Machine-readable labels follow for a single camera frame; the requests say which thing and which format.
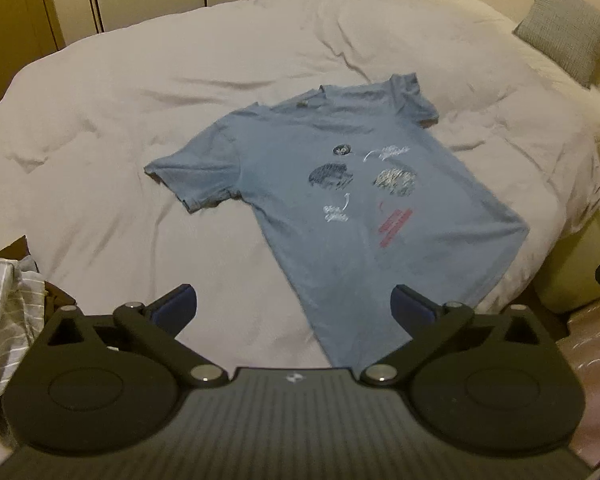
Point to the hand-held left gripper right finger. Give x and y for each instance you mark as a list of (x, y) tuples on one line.
[(411, 307)]

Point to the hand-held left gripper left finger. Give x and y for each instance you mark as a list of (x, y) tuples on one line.
[(176, 306)]

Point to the blue printed t-shirt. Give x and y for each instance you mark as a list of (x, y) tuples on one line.
[(330, 220)]

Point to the white striped shirt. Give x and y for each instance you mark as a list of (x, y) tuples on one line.
[(5, 320)]

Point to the brown garment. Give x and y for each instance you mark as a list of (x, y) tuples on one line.
[(11, 250)]

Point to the white bed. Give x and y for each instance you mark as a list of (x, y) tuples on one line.
[(130, 125)]

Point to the grey pillow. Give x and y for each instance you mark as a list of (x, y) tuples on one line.
[(562, 25)]

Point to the wooden door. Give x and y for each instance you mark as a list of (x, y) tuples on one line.
[(15, 15)]

